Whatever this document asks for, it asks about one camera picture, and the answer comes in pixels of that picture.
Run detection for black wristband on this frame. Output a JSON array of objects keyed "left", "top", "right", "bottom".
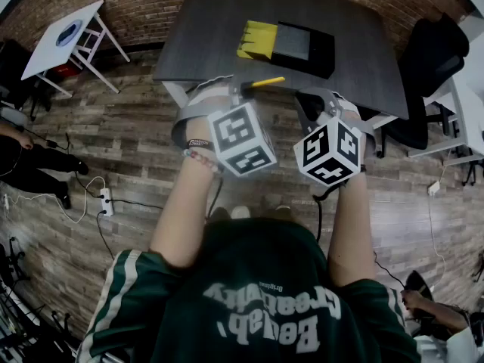
[{"left": 187, "top": 138, "right": 215, "bottom": 151}]

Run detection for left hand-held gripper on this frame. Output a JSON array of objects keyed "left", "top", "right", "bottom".
[{"left": 172, "top": 75, "right": 278, "bottom": 177}]

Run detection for white power strip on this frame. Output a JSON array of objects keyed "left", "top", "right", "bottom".
[{"left": 98, "top": 187, "right": 115, "bottom": 217}]

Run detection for beaded bracelet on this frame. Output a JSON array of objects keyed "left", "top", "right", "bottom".
[{"left": 180, "top": 148, "right": 225, "bottom": 174}]

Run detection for person's green printed shirt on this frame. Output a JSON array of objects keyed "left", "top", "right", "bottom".
[{"left": 77, "top": 217, "right": 430, "bottom": 363}]

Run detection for person's right forearm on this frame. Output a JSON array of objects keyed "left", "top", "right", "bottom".
[{"left": 325, "top": 157, "right": 376, "bottom": 290}]

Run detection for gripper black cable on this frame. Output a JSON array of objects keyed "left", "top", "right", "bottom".
[
  {"left": 205, "top": 174, "right": 225, "bottom": 219},
  {"left": 312, "top": 181, "right": 343, "bottom": 244}
]

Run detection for person's dark trousers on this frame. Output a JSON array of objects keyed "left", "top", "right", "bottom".
[{"left": 209, "top": 206, "right": 231, "bottom": 222}]

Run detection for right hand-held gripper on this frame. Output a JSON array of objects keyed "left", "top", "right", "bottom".
[{"left": 293, "top": 87, "right": 379, "bottom": 187}]

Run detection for person's left forearm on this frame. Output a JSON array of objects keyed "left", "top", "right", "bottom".
[{"left": 148, "top": 121, "right": 224, "bottom": 270}]

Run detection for black equipment rack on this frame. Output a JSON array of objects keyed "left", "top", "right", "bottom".
[{"left": 0, "top": 236, "right": 80, "bottom": 363}]

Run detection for white table leg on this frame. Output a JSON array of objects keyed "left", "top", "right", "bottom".
[
  {"left": 372, "top": 113, "right": 398, "bottom": 130},
  {"left": 162, "top": 81, "right": 190, "bottom": 107}
]

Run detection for white side table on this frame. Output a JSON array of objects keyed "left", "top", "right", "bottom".
[{"left": 20, "top": 0, "right": 132, "bottom": 98}]

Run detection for black office chair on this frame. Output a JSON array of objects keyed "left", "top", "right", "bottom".
[{"left": 377, "top": 12, "right": 470, "bottom": 160}]

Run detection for yellow pencil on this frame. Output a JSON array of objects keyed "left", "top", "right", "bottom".
[{"left": 241, "top": 76, "right": 287, "bottom": 98}]

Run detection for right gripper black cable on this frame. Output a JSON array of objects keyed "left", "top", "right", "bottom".
[{"left": 312, "top": 181, "right": 343, "bottom": 244}]

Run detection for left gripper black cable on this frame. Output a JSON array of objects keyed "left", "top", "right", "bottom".
[{"left": 205, "top": 174, "right": 225, "bottom": 219}]

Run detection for blue round dish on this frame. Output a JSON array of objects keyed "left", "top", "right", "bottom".
[{"left": 55, "top": 18, "right": 84, "bottom": 48}]

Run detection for red item under side table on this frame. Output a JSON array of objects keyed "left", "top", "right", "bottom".
[{"left": 51, "top": 64, "right": 82, "bottom": 78}]

